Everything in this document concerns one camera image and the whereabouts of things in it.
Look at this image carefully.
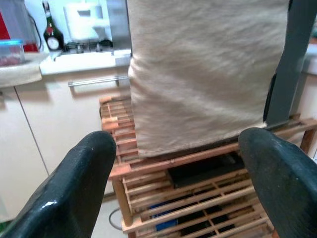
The silver steel fridge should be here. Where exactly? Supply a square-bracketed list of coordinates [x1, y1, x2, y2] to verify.
[127, 0, 290, 159]

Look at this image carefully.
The white kettle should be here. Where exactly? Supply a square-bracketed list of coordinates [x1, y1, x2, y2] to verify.
[63, 3, 111, 42]

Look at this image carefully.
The black box in rack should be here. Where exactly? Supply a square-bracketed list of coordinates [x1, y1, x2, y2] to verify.
[167, 152, 246, 189]

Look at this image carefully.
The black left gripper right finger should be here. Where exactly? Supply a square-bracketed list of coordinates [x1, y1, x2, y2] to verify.
[237, 127, 317, 238]

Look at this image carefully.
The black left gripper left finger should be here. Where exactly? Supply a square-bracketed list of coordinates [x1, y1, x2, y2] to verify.
[0, 130, 117, 238]

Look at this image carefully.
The black floor cable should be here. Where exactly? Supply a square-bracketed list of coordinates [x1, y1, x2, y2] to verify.
[108, 207, 124, 230]

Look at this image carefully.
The blue-lid plastic container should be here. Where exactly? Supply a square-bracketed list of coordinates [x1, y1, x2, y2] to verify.
[0, 39, 25, 67]

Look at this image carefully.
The wooden wine rack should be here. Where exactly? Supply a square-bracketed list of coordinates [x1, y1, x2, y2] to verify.
[99, 95, 317, 238]

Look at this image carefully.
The cream kitchen cabinet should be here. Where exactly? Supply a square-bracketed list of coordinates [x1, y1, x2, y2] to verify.
[0, 66, 132, 224]

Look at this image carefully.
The fridge door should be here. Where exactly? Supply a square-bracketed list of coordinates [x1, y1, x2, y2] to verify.
[264, 0, 314, 128]

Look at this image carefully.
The dark green liqueur bottle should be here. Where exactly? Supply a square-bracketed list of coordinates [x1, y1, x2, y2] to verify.
[42, 1, 65, 52]

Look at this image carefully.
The steel gas stove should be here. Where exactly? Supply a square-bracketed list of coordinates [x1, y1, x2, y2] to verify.
[63, 39, 114, 54]

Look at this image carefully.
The beige wooden board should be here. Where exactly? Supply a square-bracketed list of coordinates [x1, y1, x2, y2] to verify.
[0, 53, 49, 89]

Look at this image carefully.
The long steel drawer handle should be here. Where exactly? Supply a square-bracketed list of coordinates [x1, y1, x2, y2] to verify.
[68, 75, 129, 87]

